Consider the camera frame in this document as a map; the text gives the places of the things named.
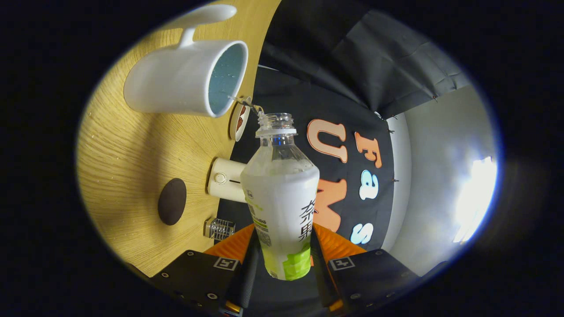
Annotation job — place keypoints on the black backdrop cloth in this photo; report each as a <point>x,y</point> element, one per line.
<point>308,53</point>

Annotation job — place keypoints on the large ceiling light panel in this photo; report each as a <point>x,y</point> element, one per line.
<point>476,198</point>

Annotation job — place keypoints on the white green juice bottle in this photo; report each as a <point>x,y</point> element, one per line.
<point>282,198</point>

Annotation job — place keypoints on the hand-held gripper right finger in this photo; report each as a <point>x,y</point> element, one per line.
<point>320,273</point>

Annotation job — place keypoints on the white cup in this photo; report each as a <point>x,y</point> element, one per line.
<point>176,79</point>

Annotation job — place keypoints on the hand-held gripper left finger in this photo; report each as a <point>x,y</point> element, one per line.
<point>249,268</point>

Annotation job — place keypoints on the dark brown round coaster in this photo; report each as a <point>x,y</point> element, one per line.
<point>172,201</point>

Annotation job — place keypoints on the wooden table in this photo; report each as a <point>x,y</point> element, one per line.
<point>123,167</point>

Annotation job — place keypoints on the small white plate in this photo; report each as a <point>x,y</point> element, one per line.
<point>234,132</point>

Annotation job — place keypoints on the white toaster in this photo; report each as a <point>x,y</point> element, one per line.
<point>224,180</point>

